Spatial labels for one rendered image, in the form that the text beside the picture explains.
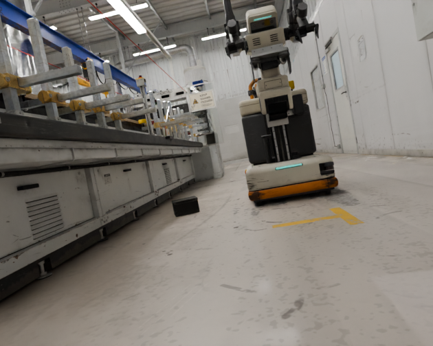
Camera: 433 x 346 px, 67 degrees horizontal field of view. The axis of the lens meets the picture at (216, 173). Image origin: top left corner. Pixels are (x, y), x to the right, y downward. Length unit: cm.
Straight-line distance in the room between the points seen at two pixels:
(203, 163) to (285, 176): 392
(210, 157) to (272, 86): 371
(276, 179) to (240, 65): 1050
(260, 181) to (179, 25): 1005
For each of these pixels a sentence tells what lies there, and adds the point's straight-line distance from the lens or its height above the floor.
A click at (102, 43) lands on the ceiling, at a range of 1265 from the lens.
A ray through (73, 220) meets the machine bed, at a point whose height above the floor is 21.
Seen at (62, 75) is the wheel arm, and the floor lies 82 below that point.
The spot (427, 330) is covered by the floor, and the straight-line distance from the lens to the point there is 83.
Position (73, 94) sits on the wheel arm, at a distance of 165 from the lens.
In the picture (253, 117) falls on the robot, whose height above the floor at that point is 67.
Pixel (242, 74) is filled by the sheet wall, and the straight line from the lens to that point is 1257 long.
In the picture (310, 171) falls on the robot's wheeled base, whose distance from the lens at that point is 235.
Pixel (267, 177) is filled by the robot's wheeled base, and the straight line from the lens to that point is 232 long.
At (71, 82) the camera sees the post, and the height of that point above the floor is 93.
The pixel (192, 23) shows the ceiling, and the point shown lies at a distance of 1195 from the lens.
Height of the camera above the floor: 42
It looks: 3 degrees down
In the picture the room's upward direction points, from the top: 11 degrees counter-clockwise
